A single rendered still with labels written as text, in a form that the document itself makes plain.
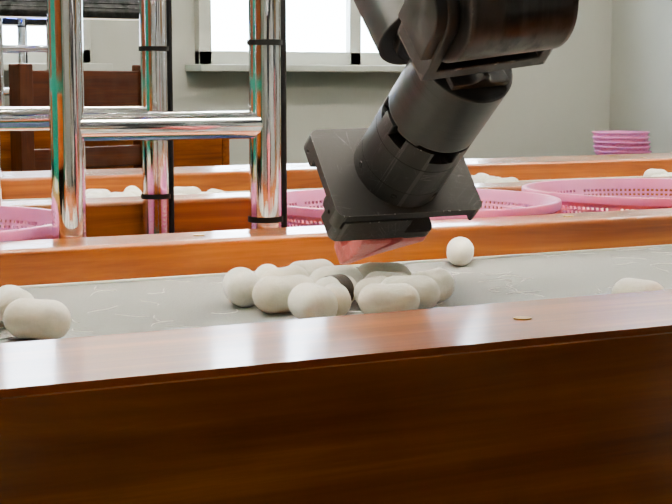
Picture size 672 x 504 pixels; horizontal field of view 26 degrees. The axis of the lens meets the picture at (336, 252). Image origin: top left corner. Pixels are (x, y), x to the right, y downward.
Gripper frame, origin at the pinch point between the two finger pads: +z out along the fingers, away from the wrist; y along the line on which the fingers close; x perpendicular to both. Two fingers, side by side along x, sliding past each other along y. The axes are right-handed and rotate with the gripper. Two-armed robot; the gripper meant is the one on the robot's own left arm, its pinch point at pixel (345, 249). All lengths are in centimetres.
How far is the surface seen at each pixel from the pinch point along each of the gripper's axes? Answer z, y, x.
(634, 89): 402, -429, -324
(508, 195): 21.8, -31.3, -17.6
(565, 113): 421, -397, -324
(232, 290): -6.0, 11.6, 5.8
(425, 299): -10.6, 2.3, 10.1
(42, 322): -10.8, 24.5, 9.5
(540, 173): 59, -67, -45
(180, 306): -3.3, 13.9, 5.1
